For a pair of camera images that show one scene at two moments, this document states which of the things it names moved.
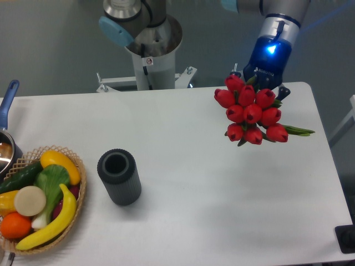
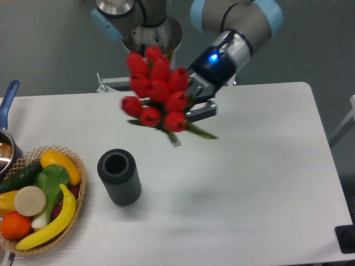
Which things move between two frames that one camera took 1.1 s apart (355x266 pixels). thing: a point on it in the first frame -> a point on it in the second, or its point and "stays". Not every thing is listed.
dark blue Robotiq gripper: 268,61 -> 209,72
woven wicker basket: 30,159 stays
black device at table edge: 345,236 stays
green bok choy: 52,179 stays
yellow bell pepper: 7,203 stays
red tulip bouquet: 253,116 -> 160,100
